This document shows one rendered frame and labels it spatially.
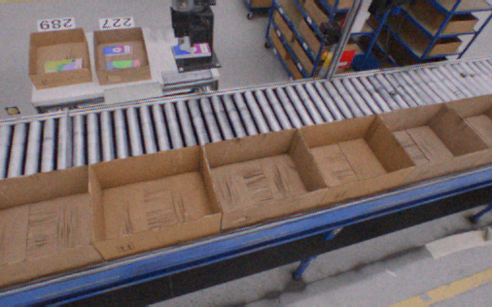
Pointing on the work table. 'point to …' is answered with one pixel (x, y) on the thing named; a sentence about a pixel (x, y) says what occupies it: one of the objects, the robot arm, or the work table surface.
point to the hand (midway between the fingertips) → (191, 49)
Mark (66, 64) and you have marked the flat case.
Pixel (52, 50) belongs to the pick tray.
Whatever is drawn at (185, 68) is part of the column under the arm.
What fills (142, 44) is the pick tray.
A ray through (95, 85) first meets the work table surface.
